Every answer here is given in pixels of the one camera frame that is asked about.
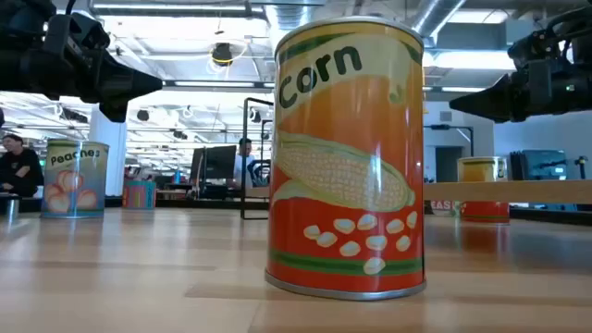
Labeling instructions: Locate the black stand with knob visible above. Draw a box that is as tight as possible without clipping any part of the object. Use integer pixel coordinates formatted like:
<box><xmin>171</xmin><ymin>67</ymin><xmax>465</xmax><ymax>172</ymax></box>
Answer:
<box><xmin>573</xmin><ymin>155</ymin><xmax>589</xmax><ymax>180</ymax></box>

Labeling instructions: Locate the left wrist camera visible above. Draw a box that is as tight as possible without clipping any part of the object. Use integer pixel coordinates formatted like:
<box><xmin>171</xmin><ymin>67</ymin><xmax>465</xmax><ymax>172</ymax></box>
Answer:
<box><xmin>45</xmin><ymin>12</ymin><xmax>112</xmax><ymax>53</ymax></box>

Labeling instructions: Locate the person at desk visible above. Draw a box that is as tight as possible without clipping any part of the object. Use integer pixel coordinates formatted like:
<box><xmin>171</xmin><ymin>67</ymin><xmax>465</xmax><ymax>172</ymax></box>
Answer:
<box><xmin>233</xmin><ymin>137</ymin><xmax>256</xmax><ymax>189</ymax></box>

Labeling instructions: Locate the white pillar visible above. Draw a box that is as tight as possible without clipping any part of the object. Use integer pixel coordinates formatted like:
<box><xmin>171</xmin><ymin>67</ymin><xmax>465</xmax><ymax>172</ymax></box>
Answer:
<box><xmin>88</xmin><ymin>105</ymin><xmax>129</xmax><ymax>198</ymax></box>

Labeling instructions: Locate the pink and teal can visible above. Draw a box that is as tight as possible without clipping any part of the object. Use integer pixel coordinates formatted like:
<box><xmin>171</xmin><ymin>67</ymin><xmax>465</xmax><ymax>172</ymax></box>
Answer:
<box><xmin>121</xmin><ymin>179</ymin><xmax>157</xmax><ymax>210</ymax></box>

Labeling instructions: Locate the green peas can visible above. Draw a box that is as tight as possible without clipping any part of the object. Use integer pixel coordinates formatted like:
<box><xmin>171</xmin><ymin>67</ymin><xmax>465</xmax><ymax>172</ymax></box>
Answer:
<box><xmin>428</xmin><ymin>199</ymin><xmax>462</xmax><ymax>217</ymax></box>

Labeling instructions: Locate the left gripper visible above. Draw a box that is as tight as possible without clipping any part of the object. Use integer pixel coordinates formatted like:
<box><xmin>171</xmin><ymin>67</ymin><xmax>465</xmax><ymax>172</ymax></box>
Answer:
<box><xmin>43</xmin><ymin>45</ymin><xmax>164</xmax><ymax>124</ymax></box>

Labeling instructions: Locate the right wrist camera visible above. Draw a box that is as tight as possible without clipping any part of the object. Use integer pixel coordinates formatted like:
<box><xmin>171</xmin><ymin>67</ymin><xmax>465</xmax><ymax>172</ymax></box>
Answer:
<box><xmin>507</xmin><ymin>31</ymin><xmax>563</xmax><ymax>67</ymax></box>

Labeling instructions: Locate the wooden shelf board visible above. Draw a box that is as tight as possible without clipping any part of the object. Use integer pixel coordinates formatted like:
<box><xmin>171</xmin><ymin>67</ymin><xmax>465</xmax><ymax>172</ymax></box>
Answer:
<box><xmin>244</xmin><ymin>179</ymin><xmax>592</xmax><ymax>205</ymax></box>

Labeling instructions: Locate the blue-label peaches can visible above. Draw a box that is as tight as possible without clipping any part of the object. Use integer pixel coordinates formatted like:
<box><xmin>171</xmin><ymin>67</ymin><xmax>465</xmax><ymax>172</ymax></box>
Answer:
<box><xmin>40</xmin><ymin>138</ymin><xmax>111</xmax><ymax>219</ymax></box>

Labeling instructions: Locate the short metal post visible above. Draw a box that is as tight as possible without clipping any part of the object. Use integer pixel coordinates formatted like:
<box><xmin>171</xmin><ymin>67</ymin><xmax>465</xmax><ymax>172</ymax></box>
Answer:
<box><xmin>4</xmin><ymin>196</ymin><xmax>20</xmax><ymax>221</ymax></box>

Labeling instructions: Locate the corn can with cob print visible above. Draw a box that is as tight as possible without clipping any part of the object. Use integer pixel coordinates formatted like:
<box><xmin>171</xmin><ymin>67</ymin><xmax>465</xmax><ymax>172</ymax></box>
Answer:
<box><xmin>456</xmin><ymin>155</ymin><xmax>511</xmax><ymax>226</ymax></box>

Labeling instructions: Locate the silver ribbed ventilation duct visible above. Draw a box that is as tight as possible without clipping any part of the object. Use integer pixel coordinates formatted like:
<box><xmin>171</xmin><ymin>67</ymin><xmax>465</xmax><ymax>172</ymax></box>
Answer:
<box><xmin>264</xmin><ymin>4</ymin><xmax>325</xmax><ymax>47</ymax></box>

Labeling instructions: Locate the black hanging cord reel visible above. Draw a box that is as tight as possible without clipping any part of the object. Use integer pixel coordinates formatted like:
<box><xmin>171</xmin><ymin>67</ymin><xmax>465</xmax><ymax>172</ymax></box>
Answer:
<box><xmin>211</xmin><ymin>42</ymin><xmax>234</xmax><ymax>68</ymax></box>

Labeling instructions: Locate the black metal shelf frame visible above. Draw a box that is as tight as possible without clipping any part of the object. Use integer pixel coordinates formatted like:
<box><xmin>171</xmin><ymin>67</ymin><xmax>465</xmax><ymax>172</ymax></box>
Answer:
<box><xmin>240</xmin><ymin>96</ymin><xmax>275</xmax><ymax>221</ymax></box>

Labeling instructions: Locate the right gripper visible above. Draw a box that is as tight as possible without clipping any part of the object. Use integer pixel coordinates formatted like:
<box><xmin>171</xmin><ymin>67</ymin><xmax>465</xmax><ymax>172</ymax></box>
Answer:
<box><xmin>449</xmin><ymin>55</ymin><xmax>592</xmax><ymax>124</ymax></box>

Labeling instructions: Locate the large corn can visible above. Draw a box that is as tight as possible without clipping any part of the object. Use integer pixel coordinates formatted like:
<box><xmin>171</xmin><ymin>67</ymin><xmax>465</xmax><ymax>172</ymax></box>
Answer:
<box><xmin>265</xmin><ymin>16</ymin><xmax>427</xmax><ymax>302</ymax></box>

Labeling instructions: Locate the person seated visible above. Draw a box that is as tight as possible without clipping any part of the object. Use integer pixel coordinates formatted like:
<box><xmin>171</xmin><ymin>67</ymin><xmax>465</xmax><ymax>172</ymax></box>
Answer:
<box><xmin>0</xmin><ymin>133</ymin><xmax>45</xmax><ymax>198</ymax></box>

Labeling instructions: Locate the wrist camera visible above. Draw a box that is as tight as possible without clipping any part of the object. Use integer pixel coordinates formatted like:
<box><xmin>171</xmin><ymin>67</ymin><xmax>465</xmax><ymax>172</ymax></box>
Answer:
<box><xmin>507</xmin><ymin>31</ymin><xmax>563</xmax><ymax>67</ymax></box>
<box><xmin>45</xmin><ymin>12</ymin><xmax>112</xmax><ymax>53</ymax></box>

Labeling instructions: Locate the grey equipment box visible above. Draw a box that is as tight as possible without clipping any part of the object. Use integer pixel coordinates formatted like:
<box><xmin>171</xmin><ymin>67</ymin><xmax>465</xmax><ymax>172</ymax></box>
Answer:
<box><xmin>508</xmin><ymin>149</ymin><xmax>569</xmax><ymax>181</ymax></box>

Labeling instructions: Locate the black computer monitor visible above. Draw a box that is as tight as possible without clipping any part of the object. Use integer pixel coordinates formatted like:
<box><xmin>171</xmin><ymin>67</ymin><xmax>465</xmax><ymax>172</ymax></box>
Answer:
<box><xmin>190</xmin><ymin>144</ymin><xmax>238</xmax><ymax>200</ymax></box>

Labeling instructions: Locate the ceiling light rail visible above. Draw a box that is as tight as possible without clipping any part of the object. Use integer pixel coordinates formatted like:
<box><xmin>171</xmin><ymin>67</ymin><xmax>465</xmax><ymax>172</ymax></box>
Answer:
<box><xmin>161</xmin><ymin>79</ymin><xmax>277</xmax><ymax>90</ymax></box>

